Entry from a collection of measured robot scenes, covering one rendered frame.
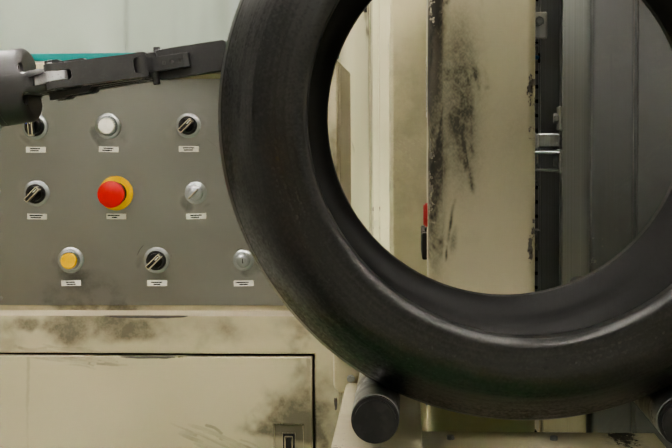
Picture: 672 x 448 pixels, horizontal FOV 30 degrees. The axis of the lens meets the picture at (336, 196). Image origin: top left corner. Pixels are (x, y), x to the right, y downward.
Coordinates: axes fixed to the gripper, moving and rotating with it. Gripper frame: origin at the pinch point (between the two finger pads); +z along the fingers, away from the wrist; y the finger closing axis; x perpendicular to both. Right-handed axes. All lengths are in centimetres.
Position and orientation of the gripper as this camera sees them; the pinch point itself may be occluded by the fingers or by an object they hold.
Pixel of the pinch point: (192, 60)
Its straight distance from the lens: 126.3
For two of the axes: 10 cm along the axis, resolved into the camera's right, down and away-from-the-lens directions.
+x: 1.4, 9.9, 0.4
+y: 0.6, -0.5, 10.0
